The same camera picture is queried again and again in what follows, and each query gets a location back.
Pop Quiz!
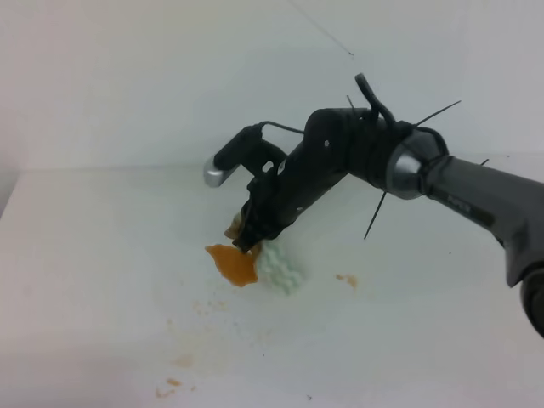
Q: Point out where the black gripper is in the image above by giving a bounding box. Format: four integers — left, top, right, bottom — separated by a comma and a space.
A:
232, 108, 385, 256

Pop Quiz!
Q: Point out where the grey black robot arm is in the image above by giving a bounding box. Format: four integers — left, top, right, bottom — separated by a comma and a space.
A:
215, 108, 543, 332

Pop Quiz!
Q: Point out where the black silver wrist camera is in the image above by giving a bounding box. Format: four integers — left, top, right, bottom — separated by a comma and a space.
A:
203, 122, 286, 188

